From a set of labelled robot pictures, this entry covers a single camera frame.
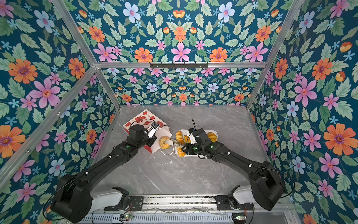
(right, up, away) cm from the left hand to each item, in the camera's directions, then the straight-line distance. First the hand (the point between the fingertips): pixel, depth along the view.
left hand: (156, 128), depth 83 cm
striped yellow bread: (+19, -9, +12) cm, 24 cm away
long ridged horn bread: (+13, -8, +15) cm, 21 cm away
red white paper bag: (-11, +5, +13) cm, 18 cm away
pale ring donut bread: (+2, -11, +11) cm, 16 cm away
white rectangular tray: (+14, -16, +7) cm, 22 cm away
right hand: (+16, -12, -3) cm, 20 cm away
